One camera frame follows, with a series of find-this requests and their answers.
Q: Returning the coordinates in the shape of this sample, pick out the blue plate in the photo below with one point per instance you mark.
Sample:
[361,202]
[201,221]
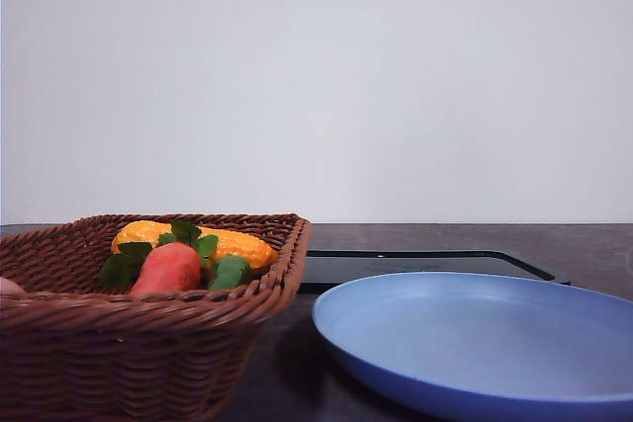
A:
[477,347]

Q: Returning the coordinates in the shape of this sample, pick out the brown egg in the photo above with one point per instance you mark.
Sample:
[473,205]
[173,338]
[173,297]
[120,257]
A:
[9,288]

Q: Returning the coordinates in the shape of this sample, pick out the brown wicker basket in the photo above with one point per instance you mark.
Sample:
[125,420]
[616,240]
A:
[75,348]

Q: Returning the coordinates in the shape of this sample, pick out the black serving tray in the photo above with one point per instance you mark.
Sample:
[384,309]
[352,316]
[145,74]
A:
[326,270]

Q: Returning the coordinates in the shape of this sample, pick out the yellow toy corn cob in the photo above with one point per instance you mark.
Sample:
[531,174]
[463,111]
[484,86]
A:
[256,254]

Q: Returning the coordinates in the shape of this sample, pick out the orange toy carrot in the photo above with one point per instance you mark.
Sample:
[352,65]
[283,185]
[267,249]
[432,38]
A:
[169,269]

